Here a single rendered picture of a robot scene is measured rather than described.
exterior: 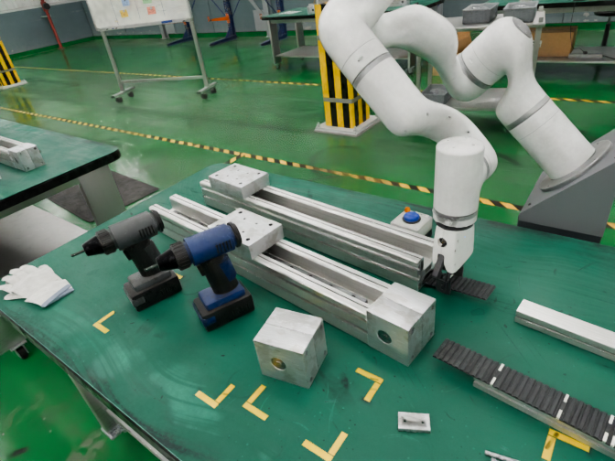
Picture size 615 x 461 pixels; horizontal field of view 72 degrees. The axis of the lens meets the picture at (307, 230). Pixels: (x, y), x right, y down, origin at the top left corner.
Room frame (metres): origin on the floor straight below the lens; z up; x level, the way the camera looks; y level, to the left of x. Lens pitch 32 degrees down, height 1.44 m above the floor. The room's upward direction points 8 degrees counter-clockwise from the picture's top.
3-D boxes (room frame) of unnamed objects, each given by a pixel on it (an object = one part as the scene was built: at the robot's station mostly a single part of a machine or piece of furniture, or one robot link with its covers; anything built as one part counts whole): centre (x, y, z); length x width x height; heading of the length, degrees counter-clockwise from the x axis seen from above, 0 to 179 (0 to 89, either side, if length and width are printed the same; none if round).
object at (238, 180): (1.22, 0.19, 0.87); 0.16 x 0.11 x 0.07; 44
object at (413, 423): (0.41, -0.13, 0.78); 0.05 x 0.03 x 0.01; 76
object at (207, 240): (0.73, 0.24, 0.89); 0.20 x 0.08 x 0.22; 116
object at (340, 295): (0.91, 0.15, 0.82); 0.80 x 0.10 x 0.09; 44
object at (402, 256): (1.04, 0.02, 0.82); 0.80 x 0.10 x 0.09; 44
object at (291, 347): (0.58, 0.05, 0.83); 0.11 x 0.10 x 0.10; 151
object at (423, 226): (0.92, -0.26, 0.81); 0.10 x 0.08 x 0.06; 134
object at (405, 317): (0.59, -0.16, 0.83); 0.12 x 0.09 x 0.10; 134
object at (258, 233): (0.91, 0.15, 0.87); 0.16 x 0.11 x 0.07; 44
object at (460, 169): (0.71, -0.30, 1.06); 0.09 x 0.08 x 0.13; 133
